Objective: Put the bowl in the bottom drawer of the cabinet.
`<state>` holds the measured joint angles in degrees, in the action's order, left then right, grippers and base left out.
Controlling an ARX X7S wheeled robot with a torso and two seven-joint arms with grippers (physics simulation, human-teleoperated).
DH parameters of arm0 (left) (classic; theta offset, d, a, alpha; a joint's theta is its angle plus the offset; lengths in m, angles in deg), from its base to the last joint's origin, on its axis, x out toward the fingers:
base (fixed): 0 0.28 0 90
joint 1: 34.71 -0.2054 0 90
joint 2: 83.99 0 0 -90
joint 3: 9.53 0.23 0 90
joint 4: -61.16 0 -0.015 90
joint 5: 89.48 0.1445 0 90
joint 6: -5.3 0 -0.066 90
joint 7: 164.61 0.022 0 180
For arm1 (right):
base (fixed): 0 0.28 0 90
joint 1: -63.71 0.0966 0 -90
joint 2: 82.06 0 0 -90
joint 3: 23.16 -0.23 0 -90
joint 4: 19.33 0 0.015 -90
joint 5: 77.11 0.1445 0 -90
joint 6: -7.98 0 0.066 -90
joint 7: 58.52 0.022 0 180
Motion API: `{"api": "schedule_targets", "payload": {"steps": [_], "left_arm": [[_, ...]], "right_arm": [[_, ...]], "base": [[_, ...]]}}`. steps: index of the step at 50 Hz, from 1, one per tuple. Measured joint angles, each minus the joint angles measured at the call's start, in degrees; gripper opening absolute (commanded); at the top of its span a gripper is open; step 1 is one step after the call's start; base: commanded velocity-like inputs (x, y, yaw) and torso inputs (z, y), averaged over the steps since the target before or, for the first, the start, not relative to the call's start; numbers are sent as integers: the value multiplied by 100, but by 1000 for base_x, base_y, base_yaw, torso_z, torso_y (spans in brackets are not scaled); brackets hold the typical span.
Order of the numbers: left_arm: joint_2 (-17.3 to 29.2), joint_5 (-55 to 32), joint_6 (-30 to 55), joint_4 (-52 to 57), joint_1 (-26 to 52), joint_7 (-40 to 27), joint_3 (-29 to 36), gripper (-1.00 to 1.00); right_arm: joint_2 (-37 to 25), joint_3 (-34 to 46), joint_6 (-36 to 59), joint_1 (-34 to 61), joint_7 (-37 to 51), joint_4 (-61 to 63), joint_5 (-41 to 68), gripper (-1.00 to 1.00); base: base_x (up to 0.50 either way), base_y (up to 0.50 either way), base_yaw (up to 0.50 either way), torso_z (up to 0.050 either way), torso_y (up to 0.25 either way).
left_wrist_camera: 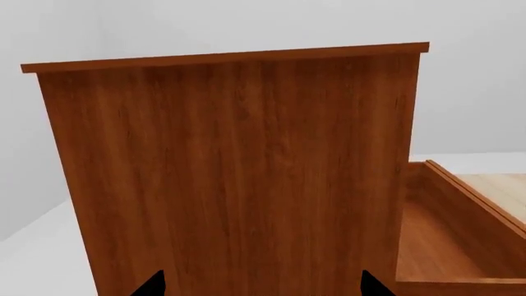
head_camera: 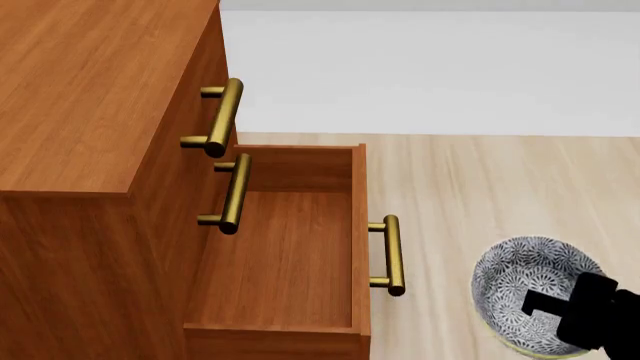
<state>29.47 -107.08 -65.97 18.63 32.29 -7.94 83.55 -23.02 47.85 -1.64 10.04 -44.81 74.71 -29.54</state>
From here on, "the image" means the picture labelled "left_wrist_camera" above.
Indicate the brown wooden cabinet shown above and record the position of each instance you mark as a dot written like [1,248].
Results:
[230,166]

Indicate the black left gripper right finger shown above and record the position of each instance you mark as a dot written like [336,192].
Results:
[373,286]

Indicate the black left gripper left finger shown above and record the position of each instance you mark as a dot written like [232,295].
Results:
[153,286]

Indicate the open brown wooden drawer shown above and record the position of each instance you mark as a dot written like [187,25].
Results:
[448,240]

